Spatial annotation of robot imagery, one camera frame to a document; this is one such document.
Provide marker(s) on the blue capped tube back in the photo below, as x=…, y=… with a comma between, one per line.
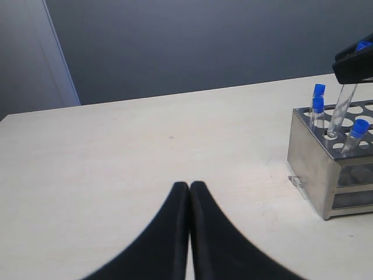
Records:
x=342, y=105

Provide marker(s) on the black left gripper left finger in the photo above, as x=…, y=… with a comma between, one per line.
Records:
x=161, y=250

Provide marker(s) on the blue capped tube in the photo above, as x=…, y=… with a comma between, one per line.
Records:
x=342, y=105
x=355, y=136
x=319, y=90
x=317, y=116

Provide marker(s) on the blue capped tube front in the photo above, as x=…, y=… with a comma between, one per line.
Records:
x=355, y=136

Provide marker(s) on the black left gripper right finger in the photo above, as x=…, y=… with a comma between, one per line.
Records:
x=220, y=250

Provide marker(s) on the stainless steel test tube rack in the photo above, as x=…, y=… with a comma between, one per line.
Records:
x=336, y=185

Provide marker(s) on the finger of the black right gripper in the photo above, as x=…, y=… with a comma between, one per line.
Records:
x=354, y=69
x=361, y=44

